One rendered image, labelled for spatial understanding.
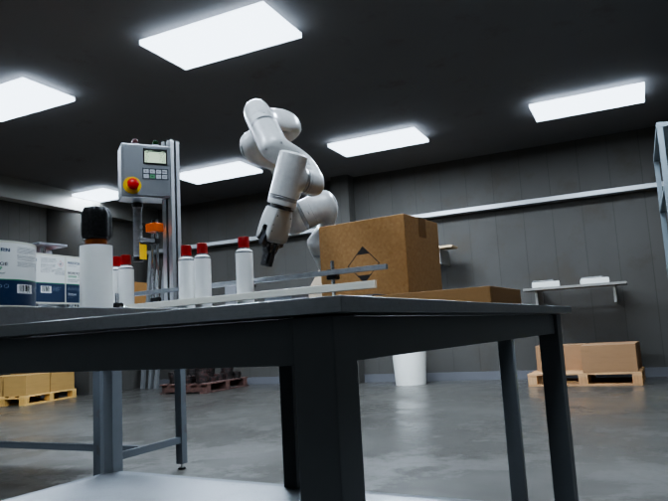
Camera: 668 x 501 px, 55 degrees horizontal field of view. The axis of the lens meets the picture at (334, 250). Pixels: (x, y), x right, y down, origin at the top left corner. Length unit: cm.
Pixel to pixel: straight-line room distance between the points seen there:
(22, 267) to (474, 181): 874
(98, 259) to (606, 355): 708
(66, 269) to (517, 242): 811
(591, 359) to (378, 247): 659
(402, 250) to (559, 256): 775
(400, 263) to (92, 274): 86
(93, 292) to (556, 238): 823
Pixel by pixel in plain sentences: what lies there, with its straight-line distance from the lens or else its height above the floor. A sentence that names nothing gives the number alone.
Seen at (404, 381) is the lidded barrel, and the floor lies 6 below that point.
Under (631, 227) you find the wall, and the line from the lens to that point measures 952.
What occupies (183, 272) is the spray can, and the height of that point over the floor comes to 100.
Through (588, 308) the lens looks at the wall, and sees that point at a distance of 947.
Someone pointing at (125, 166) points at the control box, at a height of 139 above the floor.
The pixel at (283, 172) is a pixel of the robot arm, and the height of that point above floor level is 124.
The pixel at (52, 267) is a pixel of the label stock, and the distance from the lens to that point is 206.
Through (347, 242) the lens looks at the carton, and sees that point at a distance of 194.
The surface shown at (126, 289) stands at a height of 97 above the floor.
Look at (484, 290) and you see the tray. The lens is 143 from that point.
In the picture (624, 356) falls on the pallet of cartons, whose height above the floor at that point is 34.
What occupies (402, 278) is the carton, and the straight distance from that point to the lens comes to 184.
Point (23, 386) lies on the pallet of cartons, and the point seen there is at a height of 28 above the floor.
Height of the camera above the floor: 79
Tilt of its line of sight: 7 degrees up
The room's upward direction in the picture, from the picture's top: 3 degrees counter-clockwise
